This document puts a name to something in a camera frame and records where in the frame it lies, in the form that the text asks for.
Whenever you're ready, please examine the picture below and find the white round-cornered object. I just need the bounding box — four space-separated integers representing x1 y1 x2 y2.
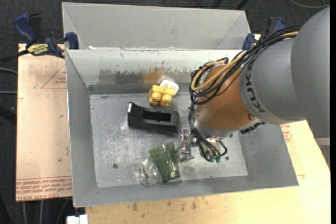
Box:
159 79 180 95

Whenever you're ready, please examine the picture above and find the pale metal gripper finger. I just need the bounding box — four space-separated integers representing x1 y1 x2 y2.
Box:
180 129 193 149
177 147 196 163

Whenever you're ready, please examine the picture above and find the grey metal bin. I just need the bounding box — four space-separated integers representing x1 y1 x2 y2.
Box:
61 2 300 208

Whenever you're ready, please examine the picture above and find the brown cardboard board red print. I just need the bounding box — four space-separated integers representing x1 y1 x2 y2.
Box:
15 42 74 202

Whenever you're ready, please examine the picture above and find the yellow toy building block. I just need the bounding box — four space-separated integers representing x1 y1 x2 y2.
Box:
148 84 176 108

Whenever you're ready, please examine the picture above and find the green clear plastic cup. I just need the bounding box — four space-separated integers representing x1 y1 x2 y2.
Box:
148 142 183 183

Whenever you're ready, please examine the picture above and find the clear crumpled plastic piece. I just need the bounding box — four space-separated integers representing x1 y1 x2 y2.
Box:
138 158 163 187

